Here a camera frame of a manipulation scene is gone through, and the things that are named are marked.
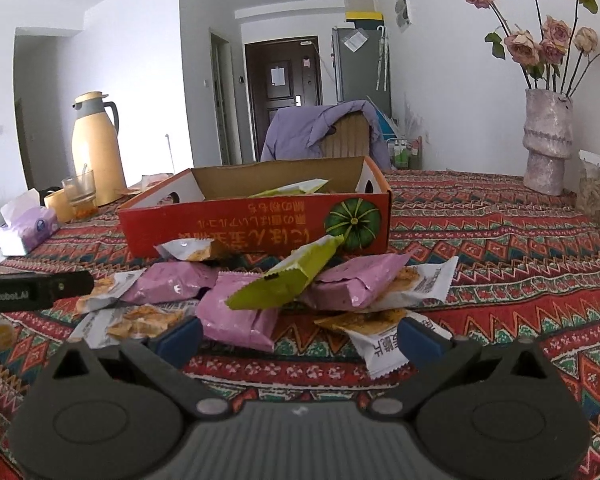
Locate white wall fuse panel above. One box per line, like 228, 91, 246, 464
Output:
394, 0, 413, 33

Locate dark brown entrance door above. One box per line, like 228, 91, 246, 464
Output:
244, 37, 326, 161

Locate purple tissue pack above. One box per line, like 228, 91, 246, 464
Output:
0, 188, 61, 256

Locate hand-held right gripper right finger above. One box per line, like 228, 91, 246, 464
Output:
369, 316, 556, 420

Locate green snack packet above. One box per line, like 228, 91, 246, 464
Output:
247, 179, 331, 198

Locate white folded umbrella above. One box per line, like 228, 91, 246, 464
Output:
374, 25, 392, 92

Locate dried pink roses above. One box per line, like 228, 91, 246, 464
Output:
455, 0, 600, 93

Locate stack of orange sachets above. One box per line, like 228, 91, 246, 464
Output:
127, 172, 175, 196

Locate wooden chair with purple jacket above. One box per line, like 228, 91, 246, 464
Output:
261, 100, 392, 171

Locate red cardboard box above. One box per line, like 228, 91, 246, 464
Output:
117, 156, 393, 259

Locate glass cup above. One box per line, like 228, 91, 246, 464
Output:
61, 162, 99, 220

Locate yellow cup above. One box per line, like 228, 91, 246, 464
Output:
43, 187, 76, 224

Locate grey interior door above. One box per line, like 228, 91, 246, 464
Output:
210, 30, 241, 166

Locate yellow and navy box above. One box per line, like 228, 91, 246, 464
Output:
345, 10, 384, 27

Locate yellow thermos jug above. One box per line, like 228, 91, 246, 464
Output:
71, 91, 127, 195

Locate grey refrigerator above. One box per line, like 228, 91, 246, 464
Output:
331, 24, 393, 108

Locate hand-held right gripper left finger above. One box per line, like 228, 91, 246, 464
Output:
50, 316, 228, 420

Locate blue folded item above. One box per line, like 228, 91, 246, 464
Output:
372, 102, 398, 131

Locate paper sheet on refrigerator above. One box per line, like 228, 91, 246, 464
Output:
343, 29, 370, 53

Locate small storage rack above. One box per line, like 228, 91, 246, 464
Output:
386, 135, 423, 170

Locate pink textured vase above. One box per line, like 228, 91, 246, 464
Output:
522, 89, 574, 196

